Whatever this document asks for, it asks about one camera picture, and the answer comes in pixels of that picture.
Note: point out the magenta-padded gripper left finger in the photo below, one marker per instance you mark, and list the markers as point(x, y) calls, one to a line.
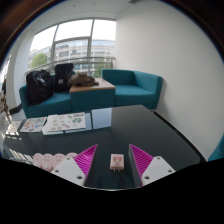
point(68, 170)

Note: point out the brown jacket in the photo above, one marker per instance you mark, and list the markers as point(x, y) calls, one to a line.
point(83, 80)

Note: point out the teal side table wooden top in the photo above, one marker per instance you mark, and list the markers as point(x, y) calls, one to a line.
point(91, 99)

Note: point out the black backpack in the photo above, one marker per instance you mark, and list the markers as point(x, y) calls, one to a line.
point(63, 77)

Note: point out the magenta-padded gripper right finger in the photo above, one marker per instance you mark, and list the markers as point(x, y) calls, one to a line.
point(158, 170)

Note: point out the pink charger block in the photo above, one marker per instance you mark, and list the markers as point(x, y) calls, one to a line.
point(117, 162)

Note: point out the black plastic bag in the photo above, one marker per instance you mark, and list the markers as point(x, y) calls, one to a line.
point(39, 87)

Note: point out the metal balcony railing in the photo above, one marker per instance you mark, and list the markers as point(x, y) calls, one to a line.
point(83, 60)

